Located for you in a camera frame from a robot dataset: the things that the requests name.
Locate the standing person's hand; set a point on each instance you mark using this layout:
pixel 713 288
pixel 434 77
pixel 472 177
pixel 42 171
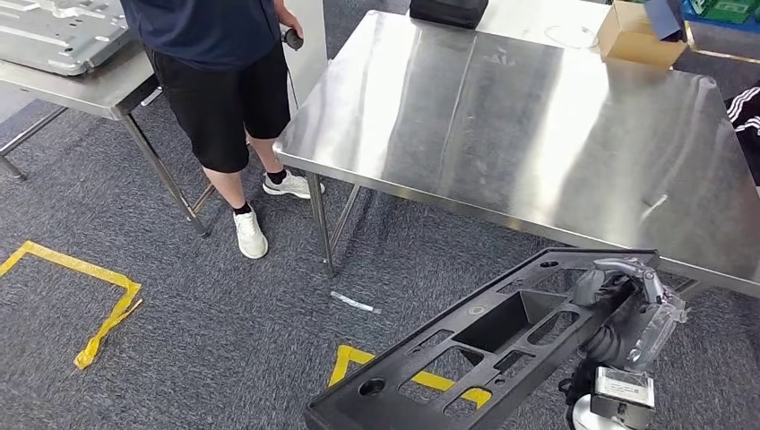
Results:
pixel 288 21

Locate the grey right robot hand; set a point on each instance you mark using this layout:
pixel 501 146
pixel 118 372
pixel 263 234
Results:
pixel 653 338

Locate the black round controller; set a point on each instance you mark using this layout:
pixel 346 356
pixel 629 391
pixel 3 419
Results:
pixel 293 40

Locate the black plastic panel part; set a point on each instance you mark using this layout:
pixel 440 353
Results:
pixel 338 409

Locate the stamped sheet metal part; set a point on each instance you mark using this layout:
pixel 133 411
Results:
pixel 59 35

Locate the steel workbench table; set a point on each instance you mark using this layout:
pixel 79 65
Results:
pixel 505 130

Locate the standing person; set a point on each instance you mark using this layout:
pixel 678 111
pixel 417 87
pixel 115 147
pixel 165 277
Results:
pixel 208 89

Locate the black zip case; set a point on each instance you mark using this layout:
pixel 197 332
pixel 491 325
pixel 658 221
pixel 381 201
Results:
pixel 448 12

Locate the seated person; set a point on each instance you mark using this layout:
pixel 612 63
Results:
pixel 745 118

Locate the white strip on carpet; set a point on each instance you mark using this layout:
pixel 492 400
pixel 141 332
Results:
pixel 355 302

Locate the cardboard box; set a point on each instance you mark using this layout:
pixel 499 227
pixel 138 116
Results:
pixel 629 41

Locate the yellow floor tape square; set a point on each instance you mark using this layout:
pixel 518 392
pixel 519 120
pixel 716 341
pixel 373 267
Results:
pixel 350 359

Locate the blue tablet cover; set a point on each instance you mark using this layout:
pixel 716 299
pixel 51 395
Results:
pixel 662 18

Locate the yellow tape square crumpled side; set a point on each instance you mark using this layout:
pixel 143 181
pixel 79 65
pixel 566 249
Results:
pixel 77 270

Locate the green plastic crate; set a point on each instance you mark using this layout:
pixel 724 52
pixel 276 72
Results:
pixel 730 9

